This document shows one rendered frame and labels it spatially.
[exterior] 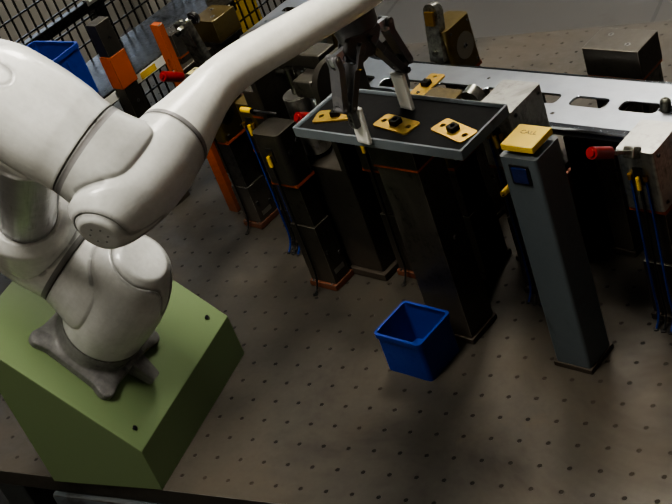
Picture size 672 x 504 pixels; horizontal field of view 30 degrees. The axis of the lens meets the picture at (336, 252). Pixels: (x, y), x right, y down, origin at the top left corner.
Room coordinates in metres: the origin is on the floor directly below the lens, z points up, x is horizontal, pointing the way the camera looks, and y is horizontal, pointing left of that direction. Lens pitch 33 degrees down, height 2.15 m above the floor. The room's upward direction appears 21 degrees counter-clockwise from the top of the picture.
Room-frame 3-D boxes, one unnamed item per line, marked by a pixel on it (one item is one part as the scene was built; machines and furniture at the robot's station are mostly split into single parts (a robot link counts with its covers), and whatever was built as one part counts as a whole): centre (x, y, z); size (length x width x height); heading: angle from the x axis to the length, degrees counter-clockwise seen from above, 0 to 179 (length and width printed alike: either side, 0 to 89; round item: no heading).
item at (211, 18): (2.92, 0.07, 0.88); 0.08 x 0.08 x 0.36; 39
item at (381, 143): (1.87, -0.18, 1.16); 0.37 x 0.14 x 0.02; 39
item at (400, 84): (1.89, -0.20, 1.20); 0.03 x 0.01 x 0.07; 32
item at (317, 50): (2.21, -0.07, 0.95); 0.18 x 0.13 x 0.49; 39
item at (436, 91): (2.03, -0.26, 0.89); 0.12 x 0.08 x 0.38; 129
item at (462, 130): (1.76, -0.25, 1.17); 0.08 x 0.04 x 0.01; 21
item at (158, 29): (2.60, 0.19, 0.95); 0.03 x 0.01 x 0.50; 39
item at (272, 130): (2.17, 0.04, 0.89); 0.09 x 0.08 x 0.38; 129
